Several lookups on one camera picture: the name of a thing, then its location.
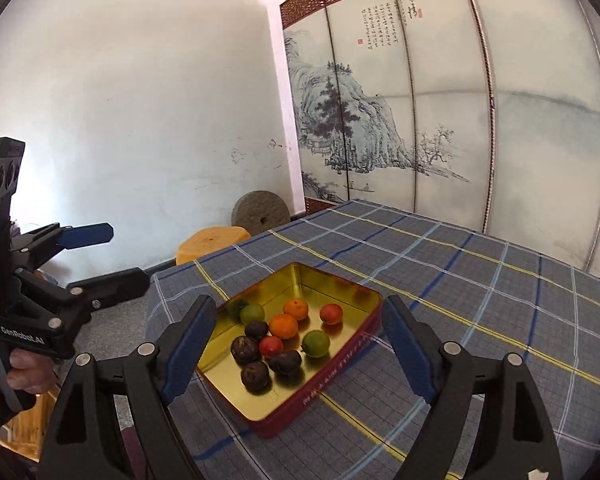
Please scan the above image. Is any small orange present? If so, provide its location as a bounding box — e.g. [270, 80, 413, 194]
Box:
[284, 298, 312, 322]

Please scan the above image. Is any yellow stool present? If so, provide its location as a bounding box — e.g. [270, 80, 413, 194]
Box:
[176, 226, 252, 266]

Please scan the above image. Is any large orange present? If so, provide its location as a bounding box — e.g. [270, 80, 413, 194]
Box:
[268, 313, 300, 340]

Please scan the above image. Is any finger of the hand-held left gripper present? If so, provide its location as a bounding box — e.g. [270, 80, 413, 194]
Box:
[17, 267, 151, 329]
[10, 222, 115, 271]

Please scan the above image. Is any grey plaid tablecloth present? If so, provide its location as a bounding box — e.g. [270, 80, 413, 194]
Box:
[145, 199, 600, 480]

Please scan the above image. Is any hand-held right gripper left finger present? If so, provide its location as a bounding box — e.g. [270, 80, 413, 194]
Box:
[37, 294, 219, 480]

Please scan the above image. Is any person's left hand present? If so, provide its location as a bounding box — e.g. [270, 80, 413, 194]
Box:
[7, 349, 60, 396]

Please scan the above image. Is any red and gold tin box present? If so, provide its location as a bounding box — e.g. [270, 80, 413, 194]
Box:
[195, 262, 385, 440]

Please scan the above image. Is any round stone millstone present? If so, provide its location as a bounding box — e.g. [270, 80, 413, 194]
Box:
[231, 190, 291, 237]

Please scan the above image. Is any painted folding screen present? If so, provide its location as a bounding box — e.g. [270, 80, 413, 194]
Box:
[279, 0, 600, 286]

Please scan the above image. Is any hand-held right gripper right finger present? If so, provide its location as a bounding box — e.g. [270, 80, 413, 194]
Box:
[382, 294, 563, 480]

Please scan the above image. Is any person's purple clothing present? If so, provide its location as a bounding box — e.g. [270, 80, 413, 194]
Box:
[120, 425, 151, 480]

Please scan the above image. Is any light wooden crate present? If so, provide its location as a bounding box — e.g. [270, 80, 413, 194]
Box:
[2, 390, 61, 448]

